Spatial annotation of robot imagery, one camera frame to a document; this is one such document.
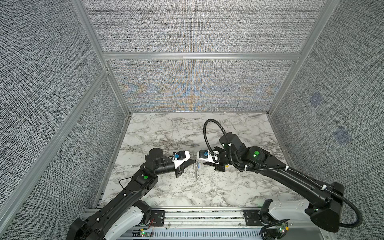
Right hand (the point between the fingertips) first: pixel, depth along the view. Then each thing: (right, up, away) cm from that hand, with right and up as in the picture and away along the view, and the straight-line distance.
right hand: (204, 157), depth 71 cm
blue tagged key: (-3, -5, +2) cm, 6 cm away
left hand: (-5, -1, -1) cm, 6 cm away
